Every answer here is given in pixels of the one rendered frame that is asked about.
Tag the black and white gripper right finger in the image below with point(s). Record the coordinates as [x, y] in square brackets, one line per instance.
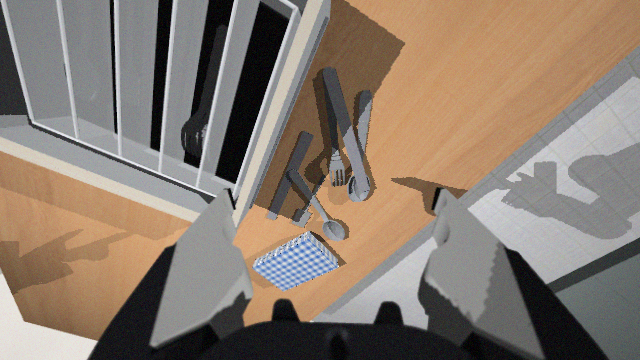
[487, 299]

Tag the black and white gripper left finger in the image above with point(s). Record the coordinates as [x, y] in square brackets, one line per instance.
[194, 294]

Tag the blue and white checkered towel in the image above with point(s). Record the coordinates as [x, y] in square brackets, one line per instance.
[296, 262]

